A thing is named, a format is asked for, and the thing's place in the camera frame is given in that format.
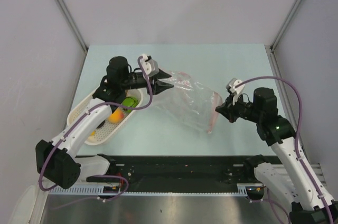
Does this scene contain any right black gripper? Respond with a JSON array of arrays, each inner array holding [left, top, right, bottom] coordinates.
[[215, 91, 262, 123]]

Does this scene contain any clear zip top bag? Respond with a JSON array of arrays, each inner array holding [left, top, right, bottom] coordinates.
[[152, 71, 222, 134]]

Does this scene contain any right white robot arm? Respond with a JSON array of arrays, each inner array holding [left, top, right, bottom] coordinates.
[[215, 87, 337, 223]]

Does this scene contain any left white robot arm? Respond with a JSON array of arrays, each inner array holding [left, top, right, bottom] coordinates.
[[35, 54, 174, 191]]

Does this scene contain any green toy watermelon ball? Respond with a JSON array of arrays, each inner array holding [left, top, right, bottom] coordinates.
[[122, 96, 139, 107]]

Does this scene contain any toy peach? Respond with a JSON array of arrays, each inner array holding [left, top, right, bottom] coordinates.
[[107, 109, 124, 124]]

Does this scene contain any white perforated plastic basket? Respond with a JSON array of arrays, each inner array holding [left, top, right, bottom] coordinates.
[[67, 89, 144, 146]]

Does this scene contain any toy chocolate donut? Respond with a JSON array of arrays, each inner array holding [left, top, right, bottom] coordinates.
[[97, 121, 105, 129]]

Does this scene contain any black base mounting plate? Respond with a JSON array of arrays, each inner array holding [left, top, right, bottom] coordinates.
[[86, 154, 275, 200]]

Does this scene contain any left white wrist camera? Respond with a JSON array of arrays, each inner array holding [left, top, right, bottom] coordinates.
[[140, 53, 159, 78]]

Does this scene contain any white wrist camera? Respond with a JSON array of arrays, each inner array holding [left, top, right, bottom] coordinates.
[[226, 78, 243, 96], [140, 53, 159, 78]]

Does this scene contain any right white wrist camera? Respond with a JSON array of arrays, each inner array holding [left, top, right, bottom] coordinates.
[[226, 78, 243, 96]]

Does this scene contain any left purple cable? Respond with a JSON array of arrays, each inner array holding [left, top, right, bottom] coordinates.
[[38, 56, 155, 209]]

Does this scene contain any purple cable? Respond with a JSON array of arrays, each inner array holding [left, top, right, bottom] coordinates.
[[38, 56, 155, 209], [234, 76, 334, 224]]

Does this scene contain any white slotted cable duct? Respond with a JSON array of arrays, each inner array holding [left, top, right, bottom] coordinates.
[[49, 183, 248, 197]]

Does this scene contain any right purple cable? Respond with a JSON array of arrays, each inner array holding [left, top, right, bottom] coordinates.
[[234, 76, 334, 224]]

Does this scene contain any left aluminium frame post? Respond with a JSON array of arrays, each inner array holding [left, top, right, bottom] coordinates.
[[39, 0, 88, 52]]

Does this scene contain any aluminium frame post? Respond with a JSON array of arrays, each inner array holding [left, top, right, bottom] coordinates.
[[271, 0, 320, 48], [39, 0, 88, 52]]

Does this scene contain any right aluminium frame post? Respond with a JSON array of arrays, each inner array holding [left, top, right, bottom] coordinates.
[[271, 0, 320, 48]]

